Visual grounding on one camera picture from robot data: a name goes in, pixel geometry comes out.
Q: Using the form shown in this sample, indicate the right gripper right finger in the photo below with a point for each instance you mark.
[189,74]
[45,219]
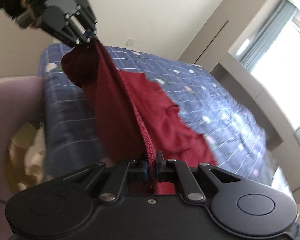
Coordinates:
[179,174]

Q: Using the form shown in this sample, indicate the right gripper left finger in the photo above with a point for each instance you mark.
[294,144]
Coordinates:
[116,186]

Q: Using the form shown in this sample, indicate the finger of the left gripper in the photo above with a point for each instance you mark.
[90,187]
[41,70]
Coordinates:
[78,36]
[86,16]

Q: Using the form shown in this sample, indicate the red long-sleeve sweater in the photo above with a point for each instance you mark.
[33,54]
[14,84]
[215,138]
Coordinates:
[134,117]

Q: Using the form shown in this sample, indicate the blue plaid floral quilt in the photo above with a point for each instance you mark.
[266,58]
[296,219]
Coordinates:
[232,132]

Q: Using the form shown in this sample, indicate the left blue-grey curtain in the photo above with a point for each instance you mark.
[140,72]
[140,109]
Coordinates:
[267,34]

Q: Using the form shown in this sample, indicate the bright window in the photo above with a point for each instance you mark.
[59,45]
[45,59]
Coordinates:
[278,71]

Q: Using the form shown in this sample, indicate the white wall socket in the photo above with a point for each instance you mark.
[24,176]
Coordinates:
[130,42]

